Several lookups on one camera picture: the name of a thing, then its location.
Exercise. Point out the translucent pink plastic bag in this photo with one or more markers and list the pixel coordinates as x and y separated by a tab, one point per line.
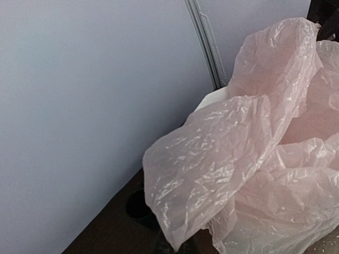
258	168

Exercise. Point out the aluminium corner post right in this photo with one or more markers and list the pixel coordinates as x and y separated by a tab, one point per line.
208	43

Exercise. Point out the dark blue enamel mug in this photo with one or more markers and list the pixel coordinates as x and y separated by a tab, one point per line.
137	209

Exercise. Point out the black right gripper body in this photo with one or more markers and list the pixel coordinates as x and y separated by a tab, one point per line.
325	13

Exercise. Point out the white faceted trash bin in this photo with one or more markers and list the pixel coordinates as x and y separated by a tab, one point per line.
216	96

